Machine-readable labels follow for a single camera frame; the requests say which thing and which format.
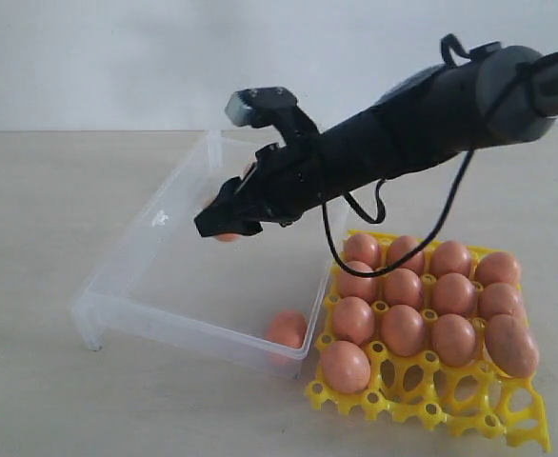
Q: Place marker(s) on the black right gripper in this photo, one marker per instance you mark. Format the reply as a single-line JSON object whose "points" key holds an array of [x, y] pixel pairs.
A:
{"points": [[285, 182]]}

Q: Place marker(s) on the brown egg column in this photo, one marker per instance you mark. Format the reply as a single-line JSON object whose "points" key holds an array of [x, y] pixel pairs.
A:
{"points": [[453, 339], [511, 346], [453, 293], [501, 298]]}

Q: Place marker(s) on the brown egg second row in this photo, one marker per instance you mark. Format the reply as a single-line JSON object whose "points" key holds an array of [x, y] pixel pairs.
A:
{"points": [[247, 169]]}

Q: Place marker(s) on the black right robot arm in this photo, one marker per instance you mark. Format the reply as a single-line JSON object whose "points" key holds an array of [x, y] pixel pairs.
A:
{"points": [[501, 96]]}

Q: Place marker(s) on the clear plastic bin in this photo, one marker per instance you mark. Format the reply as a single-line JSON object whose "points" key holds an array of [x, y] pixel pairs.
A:
{"points": [[166, 283]]}

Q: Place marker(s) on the brown egg front right corner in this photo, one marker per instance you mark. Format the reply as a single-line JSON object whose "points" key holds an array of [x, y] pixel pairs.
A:
{"points": [[288, 328]]}

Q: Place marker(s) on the yellow plastic egg tray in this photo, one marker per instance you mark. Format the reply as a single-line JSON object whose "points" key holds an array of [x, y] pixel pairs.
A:
{"points": [[475, 397]]}

